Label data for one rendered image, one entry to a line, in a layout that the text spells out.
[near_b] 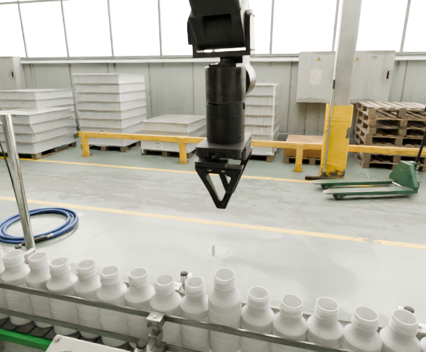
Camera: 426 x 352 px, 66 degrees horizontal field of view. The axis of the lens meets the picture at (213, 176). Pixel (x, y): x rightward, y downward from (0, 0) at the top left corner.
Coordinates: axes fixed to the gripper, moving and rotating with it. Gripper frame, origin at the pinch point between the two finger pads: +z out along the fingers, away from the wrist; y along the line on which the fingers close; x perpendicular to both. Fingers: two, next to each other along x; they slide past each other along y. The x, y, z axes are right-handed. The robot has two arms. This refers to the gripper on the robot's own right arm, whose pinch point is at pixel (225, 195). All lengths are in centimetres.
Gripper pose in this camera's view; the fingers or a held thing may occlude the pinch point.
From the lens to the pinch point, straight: 52.2
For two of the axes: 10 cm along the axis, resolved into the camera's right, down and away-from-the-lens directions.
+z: 0.2, 9.4, 3.4
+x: -9.7, -0.7, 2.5
